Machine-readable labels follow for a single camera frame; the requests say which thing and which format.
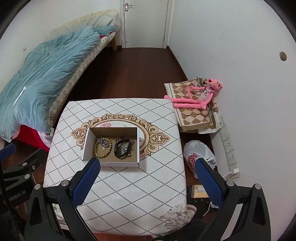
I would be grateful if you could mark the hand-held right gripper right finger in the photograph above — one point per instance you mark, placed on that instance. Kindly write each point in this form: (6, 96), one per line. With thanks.
(208, 183)

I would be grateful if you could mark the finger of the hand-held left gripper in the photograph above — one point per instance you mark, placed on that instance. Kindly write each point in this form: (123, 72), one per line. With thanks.
(20, 171)
(7, 151)

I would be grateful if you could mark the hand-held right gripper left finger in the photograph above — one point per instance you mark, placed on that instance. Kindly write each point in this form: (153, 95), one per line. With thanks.
(85, 183)

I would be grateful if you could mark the cardboard box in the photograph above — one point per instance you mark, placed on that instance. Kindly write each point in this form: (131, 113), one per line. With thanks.
(111, 164)

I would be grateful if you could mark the black watch band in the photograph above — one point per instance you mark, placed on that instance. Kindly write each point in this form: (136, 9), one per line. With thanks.
(115, 151)

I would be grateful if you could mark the yellow tissue box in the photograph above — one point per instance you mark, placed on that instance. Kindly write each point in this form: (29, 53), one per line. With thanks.
(200, 191)

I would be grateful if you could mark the red cloth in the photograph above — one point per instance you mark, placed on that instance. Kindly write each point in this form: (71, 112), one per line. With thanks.
(27, 136)

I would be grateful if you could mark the white charger plug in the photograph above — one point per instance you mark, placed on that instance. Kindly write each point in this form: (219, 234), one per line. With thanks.
(235, 172)

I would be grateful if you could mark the white plastic bag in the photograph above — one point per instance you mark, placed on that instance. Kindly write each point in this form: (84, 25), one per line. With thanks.
(196, 150)

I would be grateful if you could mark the white power strip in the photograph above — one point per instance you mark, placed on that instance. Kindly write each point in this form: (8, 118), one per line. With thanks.
(229, 146)

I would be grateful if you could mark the white diamond patterned tablecloth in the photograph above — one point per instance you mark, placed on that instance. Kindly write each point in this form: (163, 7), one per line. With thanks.
(129, 185)

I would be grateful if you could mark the dark fuzzy cloth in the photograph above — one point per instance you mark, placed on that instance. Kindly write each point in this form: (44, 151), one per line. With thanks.
(185, 231)

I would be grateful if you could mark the brown checkered cushion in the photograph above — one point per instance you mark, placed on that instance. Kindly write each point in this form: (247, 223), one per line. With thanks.
(192, 118)

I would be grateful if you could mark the pink panther plush toy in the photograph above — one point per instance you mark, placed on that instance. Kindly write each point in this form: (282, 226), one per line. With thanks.
(192, 103)

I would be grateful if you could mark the blue blanket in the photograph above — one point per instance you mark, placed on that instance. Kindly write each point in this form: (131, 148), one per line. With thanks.
(46, 76)

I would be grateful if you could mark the beige checkered mattress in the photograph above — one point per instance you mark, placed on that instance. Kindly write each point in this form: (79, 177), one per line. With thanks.
(74, 83)

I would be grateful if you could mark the wooden bed leg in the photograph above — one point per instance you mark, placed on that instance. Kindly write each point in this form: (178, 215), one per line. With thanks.
(114, 44)

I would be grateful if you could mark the pale quilted pillow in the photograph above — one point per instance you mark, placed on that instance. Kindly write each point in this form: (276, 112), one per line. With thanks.
(104, 20)

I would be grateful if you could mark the white door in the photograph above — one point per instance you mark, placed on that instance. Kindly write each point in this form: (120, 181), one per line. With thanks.
(145, 23)

